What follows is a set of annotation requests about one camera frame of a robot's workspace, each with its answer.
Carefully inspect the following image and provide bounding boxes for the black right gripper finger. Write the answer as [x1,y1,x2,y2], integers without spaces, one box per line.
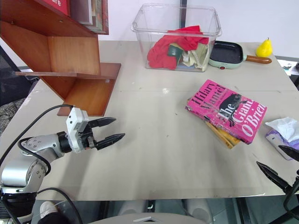
[278,145,299,162]
[256,161,293,193]

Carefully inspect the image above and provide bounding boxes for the brown wooden bookshelf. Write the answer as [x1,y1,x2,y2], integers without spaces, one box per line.
[0,0,122,117]

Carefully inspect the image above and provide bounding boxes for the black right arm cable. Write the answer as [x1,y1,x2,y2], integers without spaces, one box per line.
[283,184,299,220]

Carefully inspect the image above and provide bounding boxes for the pink paperback book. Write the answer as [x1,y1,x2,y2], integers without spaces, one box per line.
[185,79,268,145]

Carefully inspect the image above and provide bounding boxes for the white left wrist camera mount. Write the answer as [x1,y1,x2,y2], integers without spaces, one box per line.
[65,107,90,154]

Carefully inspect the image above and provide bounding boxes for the yellow pear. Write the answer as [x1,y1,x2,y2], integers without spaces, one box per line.
[256,37,274,57]

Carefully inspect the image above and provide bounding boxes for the red and beige clothes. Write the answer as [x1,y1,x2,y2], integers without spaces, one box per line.
[147,25,209,70]

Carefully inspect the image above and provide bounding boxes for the yellow book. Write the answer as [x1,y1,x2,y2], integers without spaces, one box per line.
[205,121,242,150]

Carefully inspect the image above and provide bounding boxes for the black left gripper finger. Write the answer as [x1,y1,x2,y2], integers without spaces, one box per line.
[89,117,117,132]
[95,133,126,151]

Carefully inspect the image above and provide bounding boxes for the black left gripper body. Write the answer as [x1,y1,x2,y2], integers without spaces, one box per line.
[78,121,99,152]

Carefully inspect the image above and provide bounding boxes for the white shoe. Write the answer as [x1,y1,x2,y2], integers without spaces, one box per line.
[39,201,58,218]

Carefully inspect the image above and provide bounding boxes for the red box with white lettering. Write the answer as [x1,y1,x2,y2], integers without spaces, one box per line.
[35,0,71,17]

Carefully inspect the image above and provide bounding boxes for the clear plastic bin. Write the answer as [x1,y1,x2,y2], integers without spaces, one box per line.
[130,3,222,73]

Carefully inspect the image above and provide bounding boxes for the purple tissue pack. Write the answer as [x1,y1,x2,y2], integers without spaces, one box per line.
[264,117,299,161]

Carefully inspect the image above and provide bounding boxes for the mint green electric pan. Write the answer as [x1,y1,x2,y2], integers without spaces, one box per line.
[208,41,273,70]

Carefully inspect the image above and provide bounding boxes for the black mesh chair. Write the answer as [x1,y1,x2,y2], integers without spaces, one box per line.
[0,44,40,105]

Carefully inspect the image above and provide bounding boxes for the cream cloth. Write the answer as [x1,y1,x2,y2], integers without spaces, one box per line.
[180,42,210,72]

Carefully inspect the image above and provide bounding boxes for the dark green patch item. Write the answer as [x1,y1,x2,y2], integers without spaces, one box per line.
[166,44,184,58]

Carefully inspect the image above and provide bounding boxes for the plaid fabric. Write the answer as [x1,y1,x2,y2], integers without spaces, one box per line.
[0,97,27,136]

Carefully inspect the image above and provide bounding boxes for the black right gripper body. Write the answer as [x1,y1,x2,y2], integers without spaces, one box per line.
[290,169,299,195]

